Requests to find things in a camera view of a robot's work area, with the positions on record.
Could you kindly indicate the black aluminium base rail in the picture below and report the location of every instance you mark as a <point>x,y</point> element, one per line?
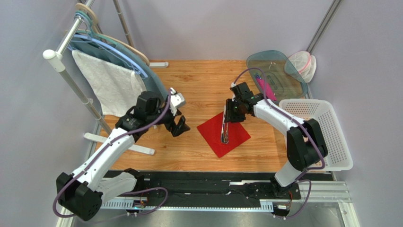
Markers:
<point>228,191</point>

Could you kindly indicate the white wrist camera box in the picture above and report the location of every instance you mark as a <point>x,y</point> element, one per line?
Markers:
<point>177,101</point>

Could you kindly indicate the pink item in tray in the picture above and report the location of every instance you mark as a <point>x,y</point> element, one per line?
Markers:
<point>266,89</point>

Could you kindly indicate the white mesh laundry bag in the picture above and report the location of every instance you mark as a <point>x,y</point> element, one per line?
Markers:
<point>305,63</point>

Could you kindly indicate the teal blue hanging garment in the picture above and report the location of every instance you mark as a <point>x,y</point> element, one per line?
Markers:
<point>116,75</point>

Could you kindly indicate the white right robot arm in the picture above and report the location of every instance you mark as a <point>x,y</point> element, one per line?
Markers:
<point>305,144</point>

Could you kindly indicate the wooden clothes hanger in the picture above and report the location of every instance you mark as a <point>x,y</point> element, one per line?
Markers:
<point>107,19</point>

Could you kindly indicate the white terry towel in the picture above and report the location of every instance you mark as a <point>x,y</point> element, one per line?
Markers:
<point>117,88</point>

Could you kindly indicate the light blue plastic hanger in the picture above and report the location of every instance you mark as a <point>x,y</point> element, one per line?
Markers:
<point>98,46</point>

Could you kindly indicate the translucent teal plastic tray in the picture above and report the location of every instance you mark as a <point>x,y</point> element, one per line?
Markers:
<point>282,77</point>

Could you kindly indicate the white clothes rack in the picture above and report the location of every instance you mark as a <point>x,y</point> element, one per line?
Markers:
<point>54,57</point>

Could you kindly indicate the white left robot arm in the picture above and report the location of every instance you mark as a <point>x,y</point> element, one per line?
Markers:
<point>83,192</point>

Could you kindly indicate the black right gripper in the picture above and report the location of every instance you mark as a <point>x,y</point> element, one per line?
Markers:
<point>232,111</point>

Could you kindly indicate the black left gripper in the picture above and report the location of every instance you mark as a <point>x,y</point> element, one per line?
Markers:
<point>181,127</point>

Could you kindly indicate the red paper napkin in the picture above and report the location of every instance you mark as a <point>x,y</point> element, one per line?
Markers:
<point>211,132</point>

